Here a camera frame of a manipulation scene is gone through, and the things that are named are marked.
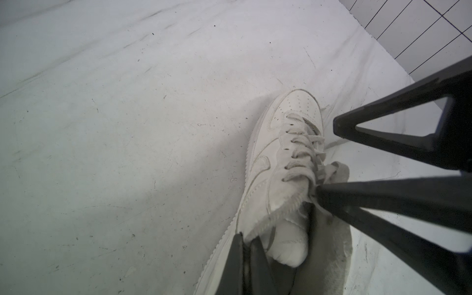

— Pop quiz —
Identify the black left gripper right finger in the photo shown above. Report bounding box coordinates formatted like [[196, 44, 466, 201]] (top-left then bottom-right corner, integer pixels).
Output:
[[245, 237, 277, 295]]

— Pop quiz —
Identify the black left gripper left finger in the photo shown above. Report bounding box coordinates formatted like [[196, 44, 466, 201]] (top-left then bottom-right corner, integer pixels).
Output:
[[216, 233, 245, 295]]

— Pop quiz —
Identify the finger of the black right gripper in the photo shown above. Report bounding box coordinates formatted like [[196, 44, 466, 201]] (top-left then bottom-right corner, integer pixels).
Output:
[[333, 57, 472, 172], [316, 176, 472, 295]]

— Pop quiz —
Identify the white leather sneaker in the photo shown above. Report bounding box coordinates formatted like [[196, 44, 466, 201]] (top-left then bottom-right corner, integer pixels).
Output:
[[195, 89, 349, 295]]

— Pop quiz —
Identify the grey shoe insole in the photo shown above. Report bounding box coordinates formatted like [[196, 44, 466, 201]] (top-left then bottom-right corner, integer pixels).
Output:
[[270, 161, 353, 295]]

